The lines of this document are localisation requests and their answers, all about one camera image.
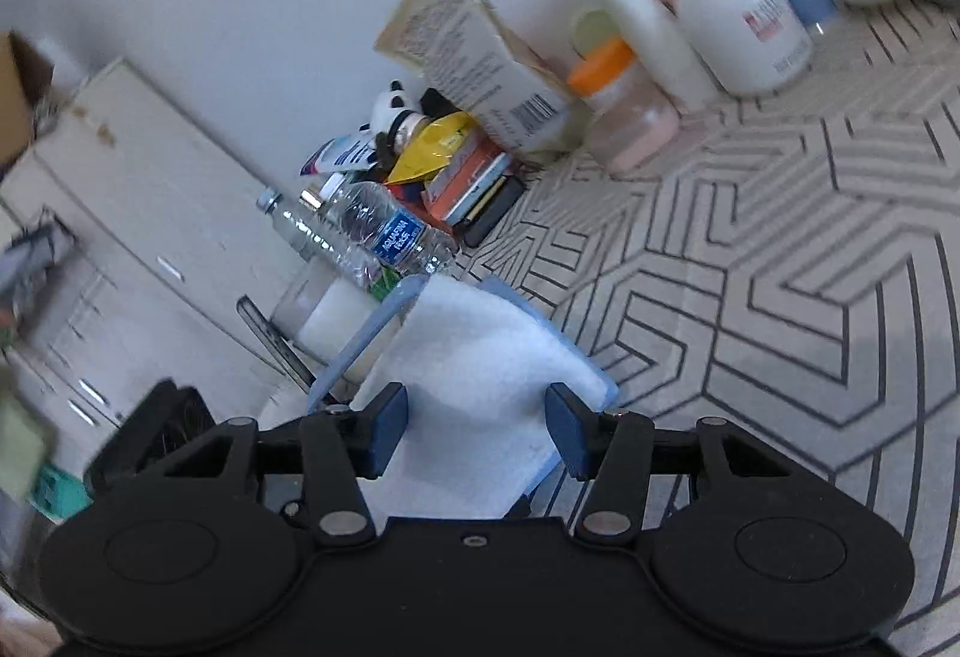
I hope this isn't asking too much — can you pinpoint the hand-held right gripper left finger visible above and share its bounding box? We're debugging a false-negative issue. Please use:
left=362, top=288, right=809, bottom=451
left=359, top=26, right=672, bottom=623
left=142, top=383, right=410, bottom=549

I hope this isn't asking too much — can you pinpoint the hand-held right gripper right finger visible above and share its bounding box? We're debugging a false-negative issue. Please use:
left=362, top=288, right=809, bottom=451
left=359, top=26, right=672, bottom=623
left=545, top=383, right=796, bottom=542

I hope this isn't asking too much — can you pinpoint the white cleaning cloth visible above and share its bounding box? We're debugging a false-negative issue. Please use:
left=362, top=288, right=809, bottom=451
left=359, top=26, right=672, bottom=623
left=352, top=274, right=612, bottom=519

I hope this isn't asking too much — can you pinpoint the blue plastic container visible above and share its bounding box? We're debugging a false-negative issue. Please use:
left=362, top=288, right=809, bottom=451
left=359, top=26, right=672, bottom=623
left=306, top=273, right=621, bottom=502

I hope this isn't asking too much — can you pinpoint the teal crate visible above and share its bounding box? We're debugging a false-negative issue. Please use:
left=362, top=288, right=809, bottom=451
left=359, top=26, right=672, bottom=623
left=30, top=464, right=96, bottom=524

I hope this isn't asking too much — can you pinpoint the glass jar with white contents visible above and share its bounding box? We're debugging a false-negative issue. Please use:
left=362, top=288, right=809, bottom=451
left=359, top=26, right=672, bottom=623
left=270, top=267, right=383, bottom=380

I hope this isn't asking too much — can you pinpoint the pale green cloth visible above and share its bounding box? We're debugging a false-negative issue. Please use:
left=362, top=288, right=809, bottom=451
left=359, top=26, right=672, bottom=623
left=0, top=363, right=59, bottom=502

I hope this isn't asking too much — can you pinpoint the blue label water bottle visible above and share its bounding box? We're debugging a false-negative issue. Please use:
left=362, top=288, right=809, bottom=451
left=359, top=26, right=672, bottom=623
left=300, top=181, right=458, bottom=279

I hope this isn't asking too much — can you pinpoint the grey striped cloth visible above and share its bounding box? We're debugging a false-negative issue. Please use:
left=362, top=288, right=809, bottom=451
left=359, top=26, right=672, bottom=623
left=0, top=224, right=77, bottom=329

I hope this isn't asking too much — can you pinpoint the clear plastic bottle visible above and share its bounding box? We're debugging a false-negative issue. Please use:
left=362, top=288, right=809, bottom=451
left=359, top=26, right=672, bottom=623
left=257, top=188, right=383, bottom=287

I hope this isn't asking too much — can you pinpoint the white wardrobe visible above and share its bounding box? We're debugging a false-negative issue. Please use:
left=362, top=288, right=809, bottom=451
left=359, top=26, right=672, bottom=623
left=0, top=57, right=317, bottom=515

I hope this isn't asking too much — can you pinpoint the black flat box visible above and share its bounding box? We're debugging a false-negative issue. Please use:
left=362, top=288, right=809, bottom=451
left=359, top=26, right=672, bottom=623
left=456, top=173, right=527, bottom=249

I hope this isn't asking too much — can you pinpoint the white and blue tube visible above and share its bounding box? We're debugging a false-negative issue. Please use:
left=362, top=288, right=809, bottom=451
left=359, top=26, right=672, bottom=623
left=300, top=132, right=380, bottom=178

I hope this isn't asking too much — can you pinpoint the yellow snack packet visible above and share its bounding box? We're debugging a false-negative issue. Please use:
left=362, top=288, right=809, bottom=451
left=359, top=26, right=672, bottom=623
left=386, top=111, right=479, bottom=185

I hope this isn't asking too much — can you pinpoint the geometric patterned table cover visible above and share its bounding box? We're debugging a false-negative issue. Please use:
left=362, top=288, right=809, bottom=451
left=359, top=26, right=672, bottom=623
left=452, top=0, right=960, bottom=644

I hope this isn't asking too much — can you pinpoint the panda toy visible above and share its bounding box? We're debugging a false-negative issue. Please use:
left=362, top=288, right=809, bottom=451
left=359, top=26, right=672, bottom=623
left=370, top=82, right=430, bottom=167

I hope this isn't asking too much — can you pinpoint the cardboard box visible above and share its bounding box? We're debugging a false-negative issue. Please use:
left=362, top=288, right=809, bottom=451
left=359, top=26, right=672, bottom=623
left=0, top=31, right=59, bottom=168

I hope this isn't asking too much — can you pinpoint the beige stand-up pouch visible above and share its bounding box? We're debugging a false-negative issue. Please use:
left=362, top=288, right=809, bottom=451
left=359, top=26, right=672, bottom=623
left=373, top=0, right=580, bottom=155

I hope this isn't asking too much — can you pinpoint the pale green round lid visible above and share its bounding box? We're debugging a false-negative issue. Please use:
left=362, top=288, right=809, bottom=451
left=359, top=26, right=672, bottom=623
left=570, top=8, right=625, bottom=58

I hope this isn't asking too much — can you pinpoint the tall white tube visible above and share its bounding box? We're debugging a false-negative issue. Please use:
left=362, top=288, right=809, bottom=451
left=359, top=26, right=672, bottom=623
left=523, top=0, right=722, bottom=114

